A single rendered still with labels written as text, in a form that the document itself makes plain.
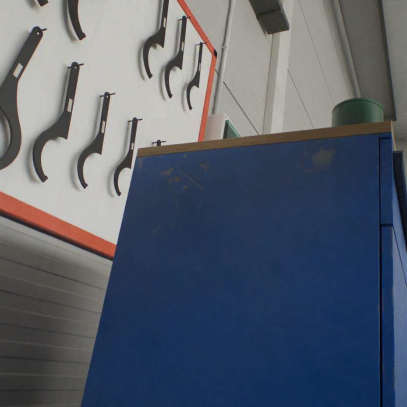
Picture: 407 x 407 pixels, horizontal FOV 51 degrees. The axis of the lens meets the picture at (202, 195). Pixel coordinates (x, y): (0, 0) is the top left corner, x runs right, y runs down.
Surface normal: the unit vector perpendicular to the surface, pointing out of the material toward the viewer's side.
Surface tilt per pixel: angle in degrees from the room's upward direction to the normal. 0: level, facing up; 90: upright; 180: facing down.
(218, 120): 90
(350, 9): 173
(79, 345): 90
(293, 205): 90
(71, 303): 90
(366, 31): 173
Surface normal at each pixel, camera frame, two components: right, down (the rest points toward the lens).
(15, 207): 0.89, -0.04
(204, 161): -0.44, -0.37
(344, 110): -0.72, -0.34
